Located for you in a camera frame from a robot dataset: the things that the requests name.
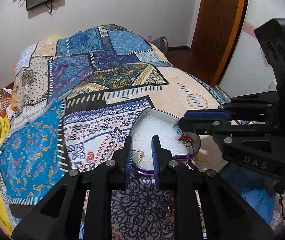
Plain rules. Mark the dark bag on floor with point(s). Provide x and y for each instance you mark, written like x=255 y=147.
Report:
x=162 y=44

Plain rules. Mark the wooden wardrobe cabinet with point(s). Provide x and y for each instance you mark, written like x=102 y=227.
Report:
x=217 y=30

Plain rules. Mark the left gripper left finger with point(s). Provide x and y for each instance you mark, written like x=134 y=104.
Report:
x=79 y=198

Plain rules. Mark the white sliding door hearts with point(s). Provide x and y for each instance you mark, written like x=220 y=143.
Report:
x=249 y=72

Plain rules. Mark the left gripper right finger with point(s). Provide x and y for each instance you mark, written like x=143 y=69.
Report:
x=206 y=206

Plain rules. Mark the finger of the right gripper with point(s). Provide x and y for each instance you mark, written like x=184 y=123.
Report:
x=200 y=127
x=209 y=115

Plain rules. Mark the patchwork blue quilt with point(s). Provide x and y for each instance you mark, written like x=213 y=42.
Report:
x=78 y=99

